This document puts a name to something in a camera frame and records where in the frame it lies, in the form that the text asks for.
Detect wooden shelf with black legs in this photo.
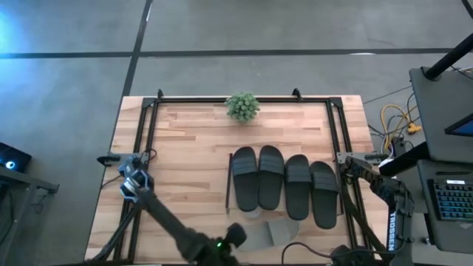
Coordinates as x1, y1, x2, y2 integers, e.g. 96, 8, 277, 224
225, 147, 344, 222

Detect black rubber slide sandal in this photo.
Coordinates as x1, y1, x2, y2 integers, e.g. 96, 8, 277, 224
283, 154, 312, 222
309, 160, 340, 231
231, 146, 260, 213
257, 144, 286, 211

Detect keyboard with coloured keys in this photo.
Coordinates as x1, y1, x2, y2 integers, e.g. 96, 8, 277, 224
427, 178, 473, 223

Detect green potted plant white pot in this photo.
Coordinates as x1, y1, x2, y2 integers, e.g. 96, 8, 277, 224
225, 91, 261, 125

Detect grey equipment cart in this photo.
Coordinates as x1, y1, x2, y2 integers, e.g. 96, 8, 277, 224
408, 66, 473, 256

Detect black tablet screen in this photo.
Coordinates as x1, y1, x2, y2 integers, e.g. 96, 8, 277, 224
444, 112, 473, 138

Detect grey metal stand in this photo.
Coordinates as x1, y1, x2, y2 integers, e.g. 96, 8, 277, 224
0, 165, 61, 196

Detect black pole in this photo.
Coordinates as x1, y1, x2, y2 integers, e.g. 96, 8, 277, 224
423, 33, 473, 81

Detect black device with blue light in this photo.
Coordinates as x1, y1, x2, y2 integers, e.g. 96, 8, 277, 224
0, 141, 33, 174

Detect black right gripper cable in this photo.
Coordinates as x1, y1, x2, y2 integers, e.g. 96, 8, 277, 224
280, 241, 333, 266

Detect black aluminium table frame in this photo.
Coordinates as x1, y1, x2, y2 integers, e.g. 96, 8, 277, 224
85, 87, 402, 265

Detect yellow cable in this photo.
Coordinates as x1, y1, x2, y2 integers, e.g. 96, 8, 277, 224
380, 103, 423, 151

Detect black floor cable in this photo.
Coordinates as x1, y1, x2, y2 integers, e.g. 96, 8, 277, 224
363, 85, 414, 106

